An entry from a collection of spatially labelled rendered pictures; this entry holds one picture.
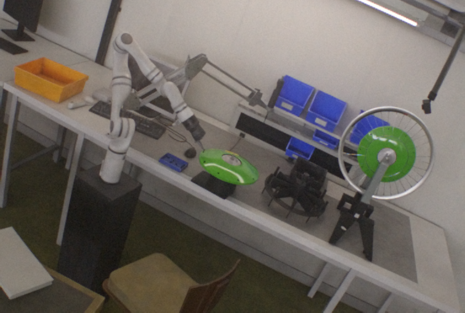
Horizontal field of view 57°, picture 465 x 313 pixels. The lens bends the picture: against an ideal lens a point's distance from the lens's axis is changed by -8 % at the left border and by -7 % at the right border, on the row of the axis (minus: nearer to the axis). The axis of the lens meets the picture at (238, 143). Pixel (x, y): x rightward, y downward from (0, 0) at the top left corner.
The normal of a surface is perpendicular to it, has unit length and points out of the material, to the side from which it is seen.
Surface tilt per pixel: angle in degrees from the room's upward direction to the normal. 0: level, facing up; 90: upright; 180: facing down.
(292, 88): 90
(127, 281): 0
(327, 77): 90
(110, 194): 0
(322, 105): 90
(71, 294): 0
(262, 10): 90
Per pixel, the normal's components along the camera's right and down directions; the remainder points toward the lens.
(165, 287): 0.35, -0.85
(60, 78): -0.16, 0.28
